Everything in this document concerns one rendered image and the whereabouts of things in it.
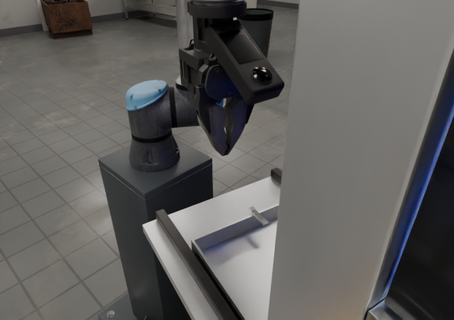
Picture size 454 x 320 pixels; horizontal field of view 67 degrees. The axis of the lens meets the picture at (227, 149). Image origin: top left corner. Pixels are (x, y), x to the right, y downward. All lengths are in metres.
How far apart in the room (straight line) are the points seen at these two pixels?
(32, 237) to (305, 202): 2.03
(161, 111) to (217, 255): 0.45
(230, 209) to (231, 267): 0.15
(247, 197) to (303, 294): 0.55
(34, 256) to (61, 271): 0.19
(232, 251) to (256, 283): 0.08
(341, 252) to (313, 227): 0.02
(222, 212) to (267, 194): 0.11
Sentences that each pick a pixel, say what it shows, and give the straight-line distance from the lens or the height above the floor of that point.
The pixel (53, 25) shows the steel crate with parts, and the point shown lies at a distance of 6.52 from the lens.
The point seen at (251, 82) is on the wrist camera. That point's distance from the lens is 0.39.
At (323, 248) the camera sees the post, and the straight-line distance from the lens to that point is 0.18.
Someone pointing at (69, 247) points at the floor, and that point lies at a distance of 2.02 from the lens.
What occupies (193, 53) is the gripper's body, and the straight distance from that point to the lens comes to 0.47.
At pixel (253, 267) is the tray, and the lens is 0.61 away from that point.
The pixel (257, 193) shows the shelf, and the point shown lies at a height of 0.88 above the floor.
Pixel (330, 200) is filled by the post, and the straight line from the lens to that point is 0.16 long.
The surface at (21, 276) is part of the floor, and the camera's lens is 1.99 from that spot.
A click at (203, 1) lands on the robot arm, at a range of 0.43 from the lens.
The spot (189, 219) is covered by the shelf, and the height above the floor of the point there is 0.88.
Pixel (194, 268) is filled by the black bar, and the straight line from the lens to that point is 0.59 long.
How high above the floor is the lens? 1.35
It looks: 31 degrees down
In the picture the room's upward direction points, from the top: straight up
